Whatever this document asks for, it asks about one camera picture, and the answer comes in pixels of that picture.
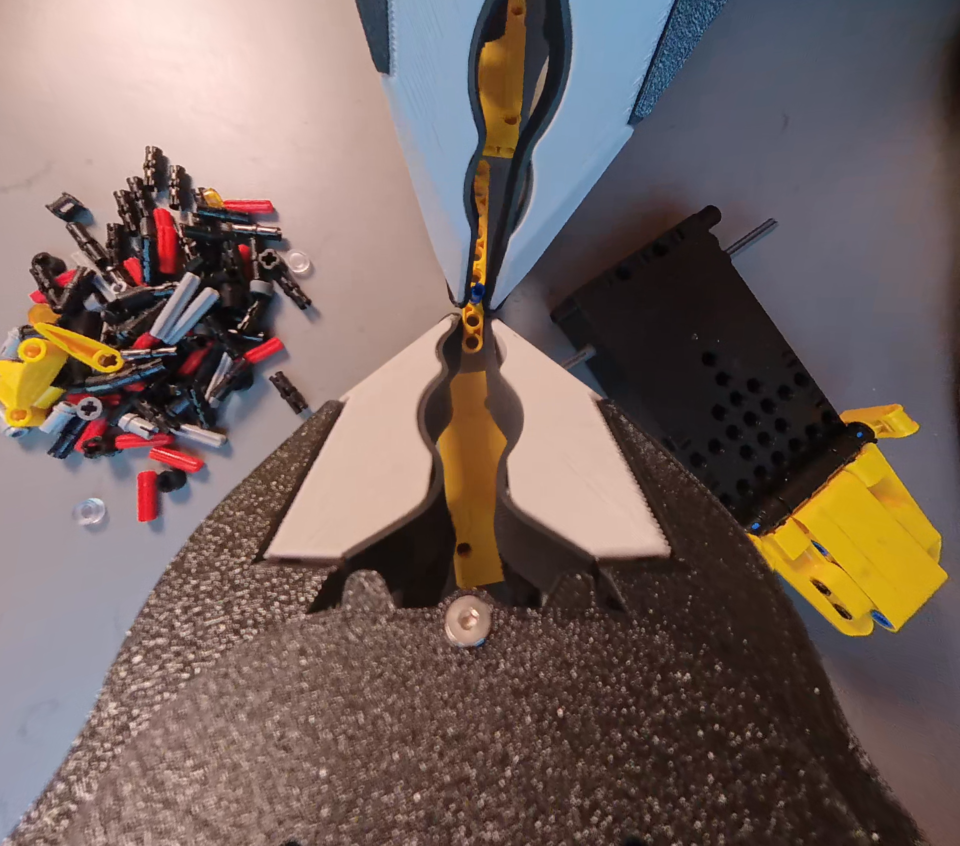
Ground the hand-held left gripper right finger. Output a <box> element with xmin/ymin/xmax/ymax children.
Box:
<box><xmin>487</xmin><ymin>319</ymin><xmax>672</xmax><ymax>561</ymax></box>

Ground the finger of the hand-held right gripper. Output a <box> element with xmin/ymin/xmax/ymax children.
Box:
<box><xmin>487</xmin><ymin>0</ymin><xmax>715</xmax><ymax>307</ymax></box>
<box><xmin>382</xmin><ymin>0</ymin><xmax>520</xmax><ymax>307</ymax></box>

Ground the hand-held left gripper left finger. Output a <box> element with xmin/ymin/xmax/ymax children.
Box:
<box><xmin>264</xmin><ymin>317</ymin><xmax>460</xmax><ymax>566</ymax></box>

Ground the pile of small building parts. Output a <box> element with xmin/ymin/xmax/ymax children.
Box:
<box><xmin>0</xmin><ymin>144</ymin><xmax>312</xmax><ymax>523</ymax></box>

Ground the grey desk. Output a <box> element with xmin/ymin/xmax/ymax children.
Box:
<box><xmin>0</xmin><ymin>0</ymin><xmax>960</xmax><ymax>846</ymax></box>

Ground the yellow black toy robot body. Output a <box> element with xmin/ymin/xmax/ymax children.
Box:
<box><xmin>551</xmin><ymin>204</ymin><xmax>948</xmax><ymax>637</ymax></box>

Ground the thin grey axle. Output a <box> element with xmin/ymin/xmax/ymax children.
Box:
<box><xmin>731</xmin><ymin>219</ymin><xmax>777</xmax><ymax>255</ymax></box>

